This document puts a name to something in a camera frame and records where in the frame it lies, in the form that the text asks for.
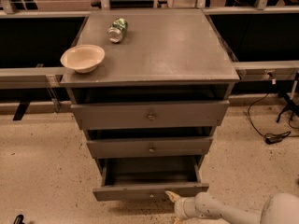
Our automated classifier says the grey top drawer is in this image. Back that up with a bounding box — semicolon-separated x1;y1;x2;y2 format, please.
71;100;229;130

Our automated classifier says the grey bottom drawer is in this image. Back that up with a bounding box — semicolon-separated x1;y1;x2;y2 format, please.
93;156;209;201

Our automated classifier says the grey drawer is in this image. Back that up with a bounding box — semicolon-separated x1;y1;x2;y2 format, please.
93;156;209;201
87;137;212;158
71;100;229;130

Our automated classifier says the white ceramic bowl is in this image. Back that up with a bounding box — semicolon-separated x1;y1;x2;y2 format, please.
61;45;106;74

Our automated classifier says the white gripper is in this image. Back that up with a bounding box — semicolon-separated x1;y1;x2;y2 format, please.
165;190;197;224

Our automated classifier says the grey middle drawer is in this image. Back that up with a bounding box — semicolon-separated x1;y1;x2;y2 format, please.
87;137;212;158

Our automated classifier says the green soda can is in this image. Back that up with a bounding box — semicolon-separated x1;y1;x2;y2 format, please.
107;18;128;43

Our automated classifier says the black tripod stand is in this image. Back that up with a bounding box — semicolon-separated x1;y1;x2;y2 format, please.
277;73;299;122

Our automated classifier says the grey wooden drawer cabinet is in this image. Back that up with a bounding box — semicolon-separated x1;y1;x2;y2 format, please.
60;8;241;173

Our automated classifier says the black object bottom left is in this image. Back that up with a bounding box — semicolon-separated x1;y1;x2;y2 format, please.
13;215;25;224

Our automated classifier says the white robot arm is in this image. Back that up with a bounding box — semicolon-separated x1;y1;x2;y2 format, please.
165;190;299;224

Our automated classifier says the black power cable with adapter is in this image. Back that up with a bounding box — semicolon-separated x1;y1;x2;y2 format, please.
247;91;299;146

